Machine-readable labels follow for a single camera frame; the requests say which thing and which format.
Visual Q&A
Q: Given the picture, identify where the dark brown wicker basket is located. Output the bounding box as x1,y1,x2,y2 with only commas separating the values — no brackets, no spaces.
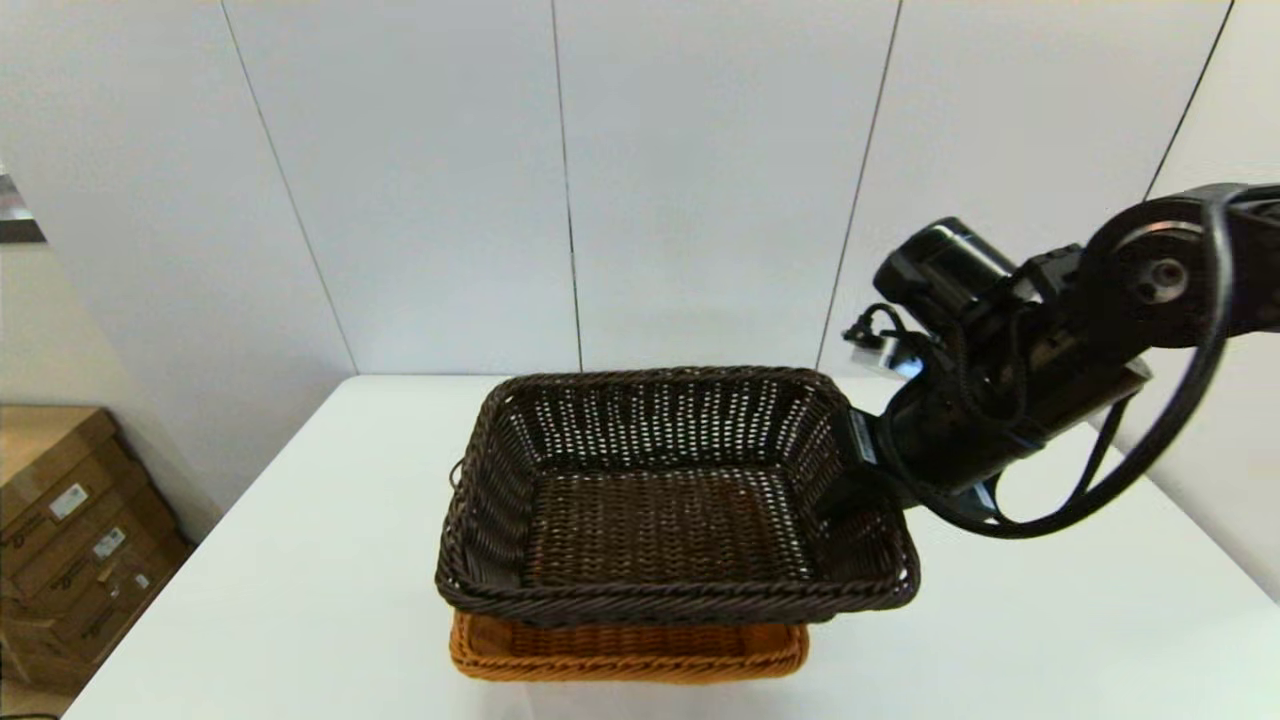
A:
435,365,921,626

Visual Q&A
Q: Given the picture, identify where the orange wicker basket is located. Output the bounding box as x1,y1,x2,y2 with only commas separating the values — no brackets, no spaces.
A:
448,610,809,684

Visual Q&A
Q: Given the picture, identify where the brown cardboard box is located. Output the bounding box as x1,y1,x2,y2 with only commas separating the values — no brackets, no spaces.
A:
0,478,187,626
0,540,197,696
0,405,151,571

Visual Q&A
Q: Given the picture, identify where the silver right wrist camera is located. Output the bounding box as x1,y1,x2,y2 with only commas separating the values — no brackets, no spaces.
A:
850,330,926,383

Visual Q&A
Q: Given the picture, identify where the dark metallic wall fixture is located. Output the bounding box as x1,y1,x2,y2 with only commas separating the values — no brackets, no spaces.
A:
0,162,50,248

